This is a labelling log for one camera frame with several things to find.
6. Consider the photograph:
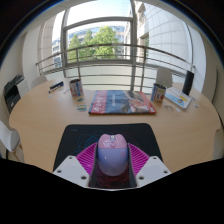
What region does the pink and lilac computer mouse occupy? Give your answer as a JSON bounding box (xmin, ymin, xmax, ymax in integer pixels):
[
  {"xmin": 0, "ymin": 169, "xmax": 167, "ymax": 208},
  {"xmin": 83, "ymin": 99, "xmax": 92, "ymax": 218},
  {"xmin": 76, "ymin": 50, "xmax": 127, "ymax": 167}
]
[{"xmin": 96, "ymin": 133, "xmax": 130, "ymax": 177}]

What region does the white chair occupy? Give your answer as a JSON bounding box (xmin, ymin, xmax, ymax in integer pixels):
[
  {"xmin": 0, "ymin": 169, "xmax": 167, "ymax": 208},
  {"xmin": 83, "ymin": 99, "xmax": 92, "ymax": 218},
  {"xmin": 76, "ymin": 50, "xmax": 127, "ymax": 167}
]
[
  {"xmin": 0, "ymin": 119, "xmax": 24, "ymax": 163},
  {"xmin": 155, "ymin": 66, "xmax": 174, "ymax": 88},
  {"xmin": 30, "ymin": 74, "xmax": 48, "ymax": 90}
]

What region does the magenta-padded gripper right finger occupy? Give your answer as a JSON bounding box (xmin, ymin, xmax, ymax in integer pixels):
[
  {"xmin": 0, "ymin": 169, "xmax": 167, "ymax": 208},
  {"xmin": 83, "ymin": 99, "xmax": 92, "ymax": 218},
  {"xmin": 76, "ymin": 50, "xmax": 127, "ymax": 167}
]
[{"xmin": 127, "ymin": 142, "xmax": 173, "ymax": 188}]

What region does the printed cup with red band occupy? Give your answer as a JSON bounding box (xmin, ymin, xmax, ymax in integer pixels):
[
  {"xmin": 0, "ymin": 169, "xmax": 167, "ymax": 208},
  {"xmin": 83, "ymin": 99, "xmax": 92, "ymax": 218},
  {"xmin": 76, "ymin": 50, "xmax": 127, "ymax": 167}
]
[{"xmin": 150, "ymin": 82, "xmax": 167, "ymax": 103}]

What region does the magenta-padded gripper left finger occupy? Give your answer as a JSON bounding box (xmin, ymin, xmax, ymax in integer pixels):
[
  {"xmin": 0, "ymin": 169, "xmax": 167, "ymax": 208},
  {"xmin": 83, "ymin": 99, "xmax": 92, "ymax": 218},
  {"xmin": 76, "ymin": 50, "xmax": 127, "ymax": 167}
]
[{"xmin": 52, "ymin": 142, "xmax": 99, "ymax": 189}]

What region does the dark blue stapler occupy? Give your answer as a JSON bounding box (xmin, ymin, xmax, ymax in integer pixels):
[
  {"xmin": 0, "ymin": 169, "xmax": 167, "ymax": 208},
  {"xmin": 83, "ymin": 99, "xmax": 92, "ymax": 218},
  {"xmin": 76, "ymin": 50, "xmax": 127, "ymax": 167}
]
[{"xmin": 48, "ymin": 80, "xmax": 65, "ymax": 94}]

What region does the metal balcony railing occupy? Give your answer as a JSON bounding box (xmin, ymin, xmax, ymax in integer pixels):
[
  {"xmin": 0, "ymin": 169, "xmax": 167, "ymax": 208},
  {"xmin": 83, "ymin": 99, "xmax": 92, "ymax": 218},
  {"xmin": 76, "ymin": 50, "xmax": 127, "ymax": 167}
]
[{"xmin": 35, "ymin": 43, "xmax": 196, "ymax": 93}]

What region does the white and yellow booklet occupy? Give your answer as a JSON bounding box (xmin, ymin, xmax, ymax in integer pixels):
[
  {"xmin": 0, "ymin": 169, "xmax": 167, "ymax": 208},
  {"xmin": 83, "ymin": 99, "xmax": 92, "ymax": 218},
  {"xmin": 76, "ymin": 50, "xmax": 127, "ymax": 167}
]
[{"xmin": 164, "ymin": 86, "xmax": 193, "ymax": 111}]

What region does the black upright speaker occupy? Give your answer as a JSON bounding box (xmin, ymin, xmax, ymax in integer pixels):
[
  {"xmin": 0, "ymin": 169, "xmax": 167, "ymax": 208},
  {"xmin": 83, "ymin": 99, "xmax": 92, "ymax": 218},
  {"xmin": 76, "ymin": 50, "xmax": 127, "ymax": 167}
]
[{"xmin": 181, "ymin": 70, "xmax": 195, "ymax": 97}]

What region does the black mouse pad with print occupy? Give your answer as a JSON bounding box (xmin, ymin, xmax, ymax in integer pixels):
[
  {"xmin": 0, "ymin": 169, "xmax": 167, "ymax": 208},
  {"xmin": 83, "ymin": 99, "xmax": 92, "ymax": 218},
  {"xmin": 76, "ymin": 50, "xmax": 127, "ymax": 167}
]
[{"xmin": 52, "ymin": 122, "xmax": 164, "ymax": 190}]

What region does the black and white printer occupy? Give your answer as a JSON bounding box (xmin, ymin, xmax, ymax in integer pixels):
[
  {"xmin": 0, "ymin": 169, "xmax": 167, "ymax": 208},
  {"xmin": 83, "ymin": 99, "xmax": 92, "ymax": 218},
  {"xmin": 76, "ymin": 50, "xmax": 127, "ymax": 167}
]
[{"xmin": 3, "ymin": 74, "xmax": 26, "ymax": 113}]

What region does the red and blue magazine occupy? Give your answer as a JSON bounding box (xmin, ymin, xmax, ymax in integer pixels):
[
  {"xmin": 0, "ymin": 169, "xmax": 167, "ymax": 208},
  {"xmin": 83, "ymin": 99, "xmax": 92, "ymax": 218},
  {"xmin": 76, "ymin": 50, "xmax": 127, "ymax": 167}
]
[{"xmin": 88, "ymin": 89, "xmax": 157, "ymax": 116}]

